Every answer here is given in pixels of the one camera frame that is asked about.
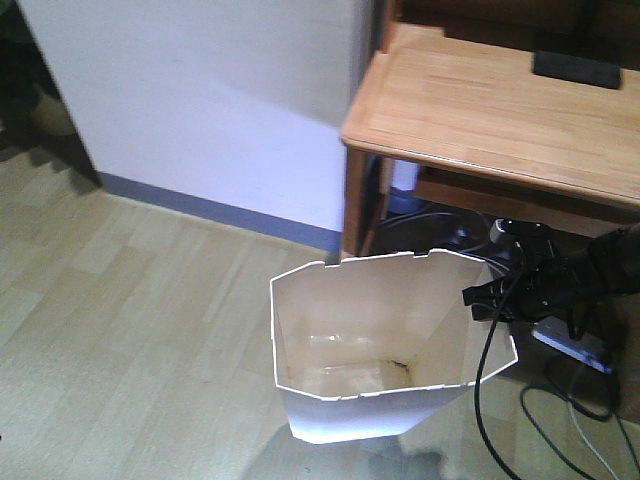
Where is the white plastic trash bin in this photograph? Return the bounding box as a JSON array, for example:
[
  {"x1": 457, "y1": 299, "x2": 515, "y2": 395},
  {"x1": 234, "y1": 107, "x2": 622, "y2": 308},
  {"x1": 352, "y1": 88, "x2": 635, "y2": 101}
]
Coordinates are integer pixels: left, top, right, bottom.
[{"x1": 270, "y1": 249, "x2": 518, "y2": 444}]

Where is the wooden desk drawer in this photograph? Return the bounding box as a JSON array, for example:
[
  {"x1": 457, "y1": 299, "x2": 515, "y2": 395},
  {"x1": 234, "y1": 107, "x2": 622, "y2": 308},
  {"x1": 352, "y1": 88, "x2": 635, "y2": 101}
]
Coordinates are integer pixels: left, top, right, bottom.
[{"x1": 415, "y1": 167, "x2": 639, "y2": 237}]

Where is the white power strip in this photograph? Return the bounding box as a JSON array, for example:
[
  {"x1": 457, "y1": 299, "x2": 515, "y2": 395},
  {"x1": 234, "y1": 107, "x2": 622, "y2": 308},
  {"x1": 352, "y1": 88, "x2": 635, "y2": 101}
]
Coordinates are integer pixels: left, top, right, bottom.
[{"x1": 532, "y1": 317, "x2": 614, "y2": 374}]

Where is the wooden desk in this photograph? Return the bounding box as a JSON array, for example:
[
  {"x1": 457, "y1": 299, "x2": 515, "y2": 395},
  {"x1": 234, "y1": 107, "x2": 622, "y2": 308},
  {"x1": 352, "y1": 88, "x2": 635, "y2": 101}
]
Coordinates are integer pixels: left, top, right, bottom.
[{"x1": 341, "y1": 1, "x2": 639, "y2": 256}]

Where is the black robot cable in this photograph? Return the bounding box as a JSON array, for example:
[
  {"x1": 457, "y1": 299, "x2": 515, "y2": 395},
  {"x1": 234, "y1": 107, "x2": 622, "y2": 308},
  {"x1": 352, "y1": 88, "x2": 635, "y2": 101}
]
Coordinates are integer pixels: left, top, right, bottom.
[{"x1": 472, "y1": 239, "x2": 531, "y2": 480}]

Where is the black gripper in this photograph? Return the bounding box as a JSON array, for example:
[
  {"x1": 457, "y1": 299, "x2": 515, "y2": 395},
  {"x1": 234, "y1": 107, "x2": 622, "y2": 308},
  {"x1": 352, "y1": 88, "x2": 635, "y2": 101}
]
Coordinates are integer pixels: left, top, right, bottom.
[{"x1": 462, "y1": 239, "x2": 605, "y2": 323}]

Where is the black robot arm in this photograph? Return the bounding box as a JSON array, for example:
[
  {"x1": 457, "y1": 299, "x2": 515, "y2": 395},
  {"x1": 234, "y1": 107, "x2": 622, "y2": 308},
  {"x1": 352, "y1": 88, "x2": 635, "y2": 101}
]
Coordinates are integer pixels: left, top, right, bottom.
[{"x1": 462, "y1": 219, "x2": 639, "y2": 323}]

